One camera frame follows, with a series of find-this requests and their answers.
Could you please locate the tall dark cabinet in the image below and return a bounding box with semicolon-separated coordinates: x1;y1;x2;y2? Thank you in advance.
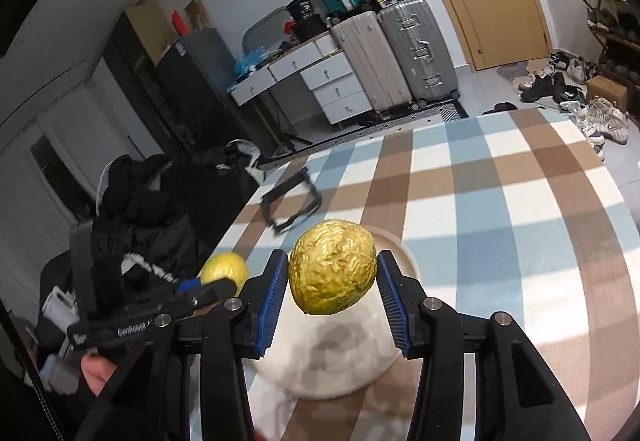
102;1;176;157

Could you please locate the black frame stand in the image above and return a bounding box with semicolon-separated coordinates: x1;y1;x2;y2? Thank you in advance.
260;170;323;234

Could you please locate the wrinkled yellow-green fruit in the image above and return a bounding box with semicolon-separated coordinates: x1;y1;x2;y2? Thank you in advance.
288;218;378;317

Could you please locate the beige suitcase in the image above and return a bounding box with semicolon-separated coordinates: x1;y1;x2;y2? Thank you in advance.
330;11;413;114

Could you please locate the small cardboard box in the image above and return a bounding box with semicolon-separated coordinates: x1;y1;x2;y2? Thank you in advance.
586;75;628;107

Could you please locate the white desk with drawers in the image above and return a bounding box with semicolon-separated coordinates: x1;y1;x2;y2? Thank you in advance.
229;34;373;124

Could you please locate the person's left hand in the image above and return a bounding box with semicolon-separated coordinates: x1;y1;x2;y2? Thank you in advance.
80;355;117;397

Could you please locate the checkered tablecloth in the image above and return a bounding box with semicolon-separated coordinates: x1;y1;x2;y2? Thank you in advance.
190;108;631;441

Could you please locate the black printed bag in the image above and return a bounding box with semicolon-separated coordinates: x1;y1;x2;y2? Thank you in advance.
287;0;317;19

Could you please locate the smooth yellow fruit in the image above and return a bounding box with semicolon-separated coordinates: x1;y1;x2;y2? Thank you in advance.
200;252;250;294

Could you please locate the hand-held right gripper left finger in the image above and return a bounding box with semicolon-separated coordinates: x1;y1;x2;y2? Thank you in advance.
77;248;291;441

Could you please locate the grey suitcase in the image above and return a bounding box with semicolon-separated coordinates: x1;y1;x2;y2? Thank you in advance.
377;0;461;109

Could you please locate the grey rounded mirror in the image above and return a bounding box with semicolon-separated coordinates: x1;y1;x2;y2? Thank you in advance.
242;7;291;52

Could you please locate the brown cardboard piece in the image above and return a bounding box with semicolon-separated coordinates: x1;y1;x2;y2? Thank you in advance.
185;0;208;29

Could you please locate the black storage box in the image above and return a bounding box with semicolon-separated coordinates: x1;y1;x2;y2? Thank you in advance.
292;16;328;39

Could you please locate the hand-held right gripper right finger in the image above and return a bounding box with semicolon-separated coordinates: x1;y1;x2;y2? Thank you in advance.
376;249;591;441

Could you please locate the pile of dark clothes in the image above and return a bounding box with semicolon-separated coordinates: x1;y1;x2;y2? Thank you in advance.
95;141;261;282

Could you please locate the dark grey refrigerator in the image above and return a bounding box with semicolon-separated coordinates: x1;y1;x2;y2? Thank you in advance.
154;28;266;162

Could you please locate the heap of loose sneakers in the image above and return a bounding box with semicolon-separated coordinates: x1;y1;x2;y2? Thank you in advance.
515;48;631;152

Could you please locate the grey doormat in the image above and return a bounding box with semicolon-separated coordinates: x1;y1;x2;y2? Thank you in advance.
497;61;551;82

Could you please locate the cream round plate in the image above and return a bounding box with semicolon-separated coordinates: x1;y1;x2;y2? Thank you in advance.
245;226;426;399

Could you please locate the blue plastic bag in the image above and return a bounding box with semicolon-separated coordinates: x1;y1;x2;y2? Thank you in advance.
235;48;271;74

